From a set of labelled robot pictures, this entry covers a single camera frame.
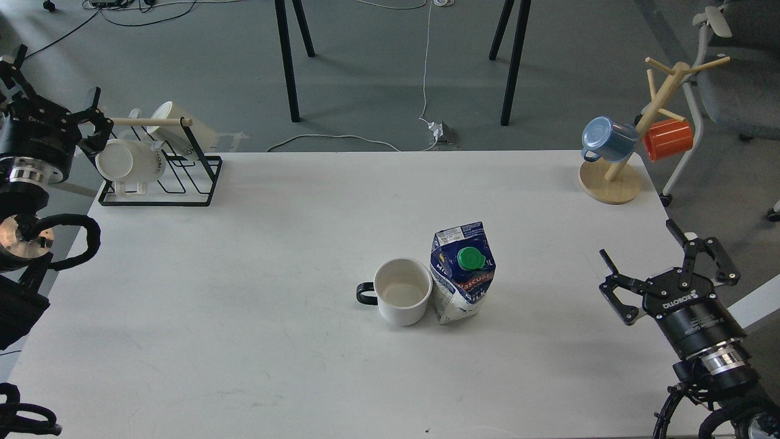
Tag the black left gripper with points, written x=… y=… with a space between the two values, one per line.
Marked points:
x=36 y=143

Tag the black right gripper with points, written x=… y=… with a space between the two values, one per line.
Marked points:
x=694 y=311

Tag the blue milk carton green cap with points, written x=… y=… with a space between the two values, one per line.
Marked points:
x=462 y=267

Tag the white mug black handle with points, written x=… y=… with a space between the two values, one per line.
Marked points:
x=400 y=289

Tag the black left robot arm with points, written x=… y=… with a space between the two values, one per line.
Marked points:
x=27 y=238

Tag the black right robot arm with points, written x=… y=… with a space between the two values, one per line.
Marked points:
x=713 y=368

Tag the white mug lying in rack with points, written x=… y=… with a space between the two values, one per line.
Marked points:
x=130 y=165

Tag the wooden mug tree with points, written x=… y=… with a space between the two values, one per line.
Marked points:
x=618 y=183

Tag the cream mug behind rack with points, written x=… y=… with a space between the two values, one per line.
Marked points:
x=175 y=135

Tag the orange mug on tree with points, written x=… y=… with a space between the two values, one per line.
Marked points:
x=668 y=138

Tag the blue mug on tree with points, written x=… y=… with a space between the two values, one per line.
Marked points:
x=603 y=138

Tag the grey office chair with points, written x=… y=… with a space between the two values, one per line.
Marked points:
x=743 y=93

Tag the black table leg left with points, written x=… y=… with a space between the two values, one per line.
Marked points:
x=286 y=50

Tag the black table leg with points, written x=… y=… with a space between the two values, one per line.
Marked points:
x=523 y=15
x=286 y=50

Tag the black table leg right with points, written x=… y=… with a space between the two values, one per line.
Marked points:
x=523 y=15

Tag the white power plug adapter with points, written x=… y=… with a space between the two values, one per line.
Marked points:
x=442 y=134

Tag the black wire mug rack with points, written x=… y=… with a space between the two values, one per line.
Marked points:
x=185 y=183

